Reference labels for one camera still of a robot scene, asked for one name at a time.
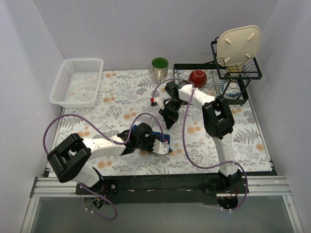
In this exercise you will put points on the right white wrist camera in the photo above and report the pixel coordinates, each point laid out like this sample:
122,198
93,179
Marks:
155,101

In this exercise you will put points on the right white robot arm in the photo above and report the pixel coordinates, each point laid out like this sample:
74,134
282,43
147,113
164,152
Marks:
218,123

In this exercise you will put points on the blue white patterned bowl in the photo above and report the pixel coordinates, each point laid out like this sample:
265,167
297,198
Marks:
230,90

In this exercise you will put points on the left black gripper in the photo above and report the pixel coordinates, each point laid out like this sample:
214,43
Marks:
150,142

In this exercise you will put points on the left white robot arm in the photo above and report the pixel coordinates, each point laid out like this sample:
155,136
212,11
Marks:
68,160

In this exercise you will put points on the green inside floral mug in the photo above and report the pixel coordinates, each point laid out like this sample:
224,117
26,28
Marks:
160,68

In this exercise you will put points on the white plastic basket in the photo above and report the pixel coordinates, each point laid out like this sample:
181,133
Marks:
77,83

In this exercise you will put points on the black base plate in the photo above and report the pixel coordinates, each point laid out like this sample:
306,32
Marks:
180,188

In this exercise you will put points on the floral table mat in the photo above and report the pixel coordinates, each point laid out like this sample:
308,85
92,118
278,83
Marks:
124,96

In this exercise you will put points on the aluminium frame rail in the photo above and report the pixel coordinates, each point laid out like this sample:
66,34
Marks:
257,186

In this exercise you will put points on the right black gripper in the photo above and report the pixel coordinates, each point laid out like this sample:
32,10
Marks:
169,114

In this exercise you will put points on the red bowl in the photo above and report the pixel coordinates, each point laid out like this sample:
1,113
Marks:
198,78

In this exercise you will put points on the blue t shirt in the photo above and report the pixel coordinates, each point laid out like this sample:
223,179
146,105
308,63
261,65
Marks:
144,129

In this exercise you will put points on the cream square plastic lid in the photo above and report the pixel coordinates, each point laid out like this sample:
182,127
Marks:
236,46

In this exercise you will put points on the black wire dish rack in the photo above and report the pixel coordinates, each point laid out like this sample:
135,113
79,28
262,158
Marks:
217,75

